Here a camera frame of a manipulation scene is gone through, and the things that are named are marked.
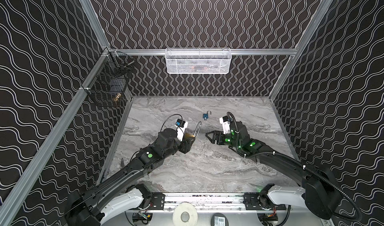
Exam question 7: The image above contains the black corrugated cable conduit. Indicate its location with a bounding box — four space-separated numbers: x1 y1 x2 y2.
225 111 363 223

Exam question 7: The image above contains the black round labelled puck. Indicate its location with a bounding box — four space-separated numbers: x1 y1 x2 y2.
210 213 229 226

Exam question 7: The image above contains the white tape roll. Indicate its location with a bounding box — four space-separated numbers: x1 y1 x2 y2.
173 202 199 226

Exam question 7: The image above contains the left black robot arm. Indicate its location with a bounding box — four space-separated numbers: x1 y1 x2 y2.
64 128 196 226

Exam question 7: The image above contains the black wire mesh basket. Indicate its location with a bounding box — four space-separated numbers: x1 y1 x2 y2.
85 50 136 108

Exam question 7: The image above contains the large brass padlock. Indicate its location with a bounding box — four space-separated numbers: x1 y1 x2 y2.
184 121 202 137

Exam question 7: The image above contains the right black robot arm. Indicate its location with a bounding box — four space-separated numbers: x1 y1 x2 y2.
206 121 343 220

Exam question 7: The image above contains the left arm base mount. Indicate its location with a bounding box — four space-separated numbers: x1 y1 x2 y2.
133 193 166 211

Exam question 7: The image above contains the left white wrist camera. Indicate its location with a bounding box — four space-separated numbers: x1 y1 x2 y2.
175 119 188 141

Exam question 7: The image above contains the white wire mesh basket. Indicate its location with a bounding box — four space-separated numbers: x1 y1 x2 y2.
165 48 232 74

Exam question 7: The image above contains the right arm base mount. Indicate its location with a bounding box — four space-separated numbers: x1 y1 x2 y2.
243 193 286 211

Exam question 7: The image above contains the small blue padlock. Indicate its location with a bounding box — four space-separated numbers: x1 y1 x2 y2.
203 110 212 120

